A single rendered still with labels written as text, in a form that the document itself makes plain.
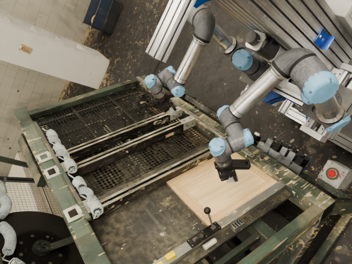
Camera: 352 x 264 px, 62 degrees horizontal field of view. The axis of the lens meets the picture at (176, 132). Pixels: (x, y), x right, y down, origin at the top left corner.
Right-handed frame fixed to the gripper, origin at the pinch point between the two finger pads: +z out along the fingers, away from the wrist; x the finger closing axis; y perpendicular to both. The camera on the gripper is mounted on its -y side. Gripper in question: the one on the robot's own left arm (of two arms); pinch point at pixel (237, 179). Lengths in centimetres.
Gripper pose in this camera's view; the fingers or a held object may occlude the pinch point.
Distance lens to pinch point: 157.5
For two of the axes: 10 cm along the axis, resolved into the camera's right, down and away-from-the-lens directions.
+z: 3.6, 5.7, 7.4
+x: 1.2, 7.6, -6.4
